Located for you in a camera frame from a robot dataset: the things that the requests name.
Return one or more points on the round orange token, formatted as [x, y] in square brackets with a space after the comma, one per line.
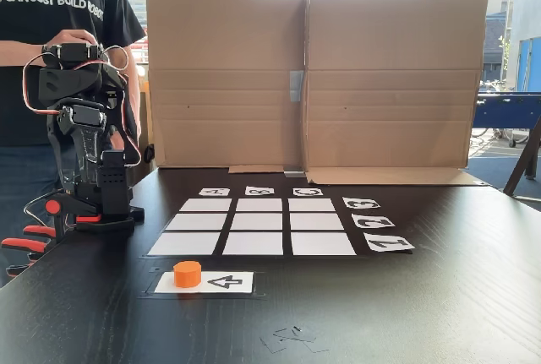
[187, 274]

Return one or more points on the white nine-square grid sheet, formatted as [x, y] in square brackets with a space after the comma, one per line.
[255, 243]

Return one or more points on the person's left hand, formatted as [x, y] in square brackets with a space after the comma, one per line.
[135, 132]

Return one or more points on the person's right hand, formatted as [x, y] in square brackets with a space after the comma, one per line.
[74, 38]

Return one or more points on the person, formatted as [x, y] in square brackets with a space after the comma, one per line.
[21, 106]

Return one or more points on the black red bar clamp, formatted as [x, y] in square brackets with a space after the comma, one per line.
[53, 207]
[25, 245]

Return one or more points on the paper sheet letter A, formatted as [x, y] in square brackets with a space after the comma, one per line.
[214, 191]

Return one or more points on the brown cardboard panel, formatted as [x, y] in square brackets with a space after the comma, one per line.
[393, 64]
[224, 64]

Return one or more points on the paper sheet letter B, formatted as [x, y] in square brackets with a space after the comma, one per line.
[260, 191]

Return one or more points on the white arrow paper sheet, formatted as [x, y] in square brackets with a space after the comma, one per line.
[228, 283]

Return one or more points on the grey tape strip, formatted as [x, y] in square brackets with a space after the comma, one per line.
[296, 85]
[294, 174]

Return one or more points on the paper sheet letter C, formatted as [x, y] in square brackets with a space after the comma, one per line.
[308, 191]

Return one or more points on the paper sheet number 3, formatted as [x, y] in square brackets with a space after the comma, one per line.
[361, 203]

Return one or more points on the paper sheet number 2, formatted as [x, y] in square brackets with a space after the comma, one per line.
[373, 221]

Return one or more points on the paper sheet number 1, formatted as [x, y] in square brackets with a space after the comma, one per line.
[389, 242]

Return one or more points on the blue foosball table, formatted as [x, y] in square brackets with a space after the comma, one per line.
[503, 110]

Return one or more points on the dark wooden stand leg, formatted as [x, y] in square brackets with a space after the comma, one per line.
[522, 161]

